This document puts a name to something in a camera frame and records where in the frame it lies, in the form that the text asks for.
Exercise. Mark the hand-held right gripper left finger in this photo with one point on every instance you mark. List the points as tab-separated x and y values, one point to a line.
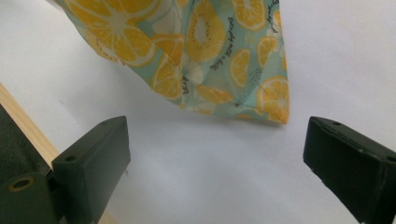
93	161

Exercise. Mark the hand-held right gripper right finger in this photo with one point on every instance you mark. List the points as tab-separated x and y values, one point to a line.
351	165

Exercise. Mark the fruit print plastic bag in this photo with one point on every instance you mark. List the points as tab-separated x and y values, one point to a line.
202	37

